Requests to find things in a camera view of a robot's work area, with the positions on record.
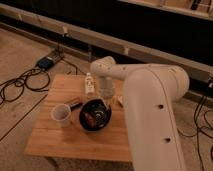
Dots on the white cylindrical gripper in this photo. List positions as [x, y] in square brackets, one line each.
[106, 87]

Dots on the black ceramic bowl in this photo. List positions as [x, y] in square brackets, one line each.
[94, 115]

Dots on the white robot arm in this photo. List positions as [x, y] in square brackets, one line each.
[148, 93]

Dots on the white paper piece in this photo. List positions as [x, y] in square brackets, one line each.
[120, 100]

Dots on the small clear plastic bottle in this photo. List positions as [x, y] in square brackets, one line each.
[89, 85]

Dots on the black and brown marker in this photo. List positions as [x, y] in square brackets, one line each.
[74, 103]

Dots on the white paper cup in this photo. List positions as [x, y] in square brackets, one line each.
[61, 114]

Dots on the wooden table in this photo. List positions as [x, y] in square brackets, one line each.
[49, 139]

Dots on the black power adapter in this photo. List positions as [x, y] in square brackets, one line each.
[45, 63]

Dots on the long metal beam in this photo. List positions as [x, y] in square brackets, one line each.
[195, 69]

